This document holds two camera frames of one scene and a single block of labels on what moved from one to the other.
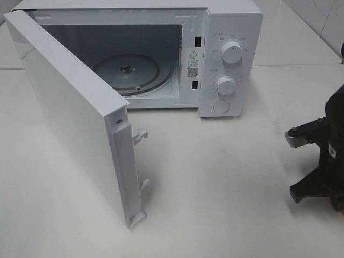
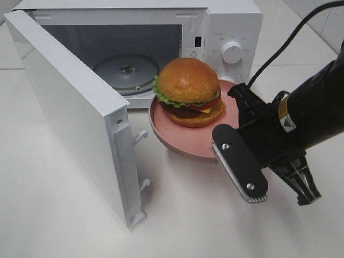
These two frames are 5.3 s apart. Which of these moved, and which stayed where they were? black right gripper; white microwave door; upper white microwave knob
Moved: black right gripper
Stayed: upper white microwave knob; white microwave door
